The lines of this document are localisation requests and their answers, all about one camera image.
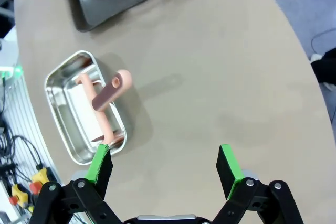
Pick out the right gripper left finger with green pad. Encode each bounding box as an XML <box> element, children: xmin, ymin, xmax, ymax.
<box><xmin>28</xmin><ymin>144</ymin><xmax>124</xmax><ymax>224</ymax></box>

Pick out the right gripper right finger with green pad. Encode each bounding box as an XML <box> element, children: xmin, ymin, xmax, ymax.
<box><xmin>209</xmin><ymin>144</ymin><xmax>304</xmax><ymax>224</ymax></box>

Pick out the dark grey serving tray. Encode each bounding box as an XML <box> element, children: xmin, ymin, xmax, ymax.
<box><xmin>68</xmin><ymin>0</ymin><xmax>202</xmax><ymax>33</ymax></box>

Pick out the yellow red emergency stop button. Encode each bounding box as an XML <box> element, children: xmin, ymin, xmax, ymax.
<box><xmin>9</xmin><ymin>184</ymin><xmax>29</xmax><ymax>206</ymax></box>
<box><xmin>29</xmin><ymin>167</ymin><xmax>50</xmax><ymax>193</ymax></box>

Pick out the pink lint roller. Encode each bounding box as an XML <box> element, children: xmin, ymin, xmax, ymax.
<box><xmin>68</xmin><ymin>69</ymin><xmax>133</xmax><ymax>146</ymax></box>

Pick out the stainless steel rectangular tray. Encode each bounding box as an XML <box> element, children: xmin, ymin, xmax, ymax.
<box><xmin>44</xmin><ymin>49</ymin><xmax>128</xmax><ymax>166</ymax></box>

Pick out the grey perforated mounting plate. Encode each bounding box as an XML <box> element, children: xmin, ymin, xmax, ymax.
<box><xmin>0</xmin><ymin>77</ymin><xmax>62</xmax><ymax>224</ymax></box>

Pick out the black cable bundle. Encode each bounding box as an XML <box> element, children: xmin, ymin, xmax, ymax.
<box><xmin>0</xmin><ymin>115</ymin><xmax>44</xmax><ymax>180</ymax></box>

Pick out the thin black cable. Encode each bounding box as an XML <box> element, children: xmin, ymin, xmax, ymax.
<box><xmin>311</xmin><ymin>27</ymin><xmax>336</xmax><ymax>55</ymax></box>

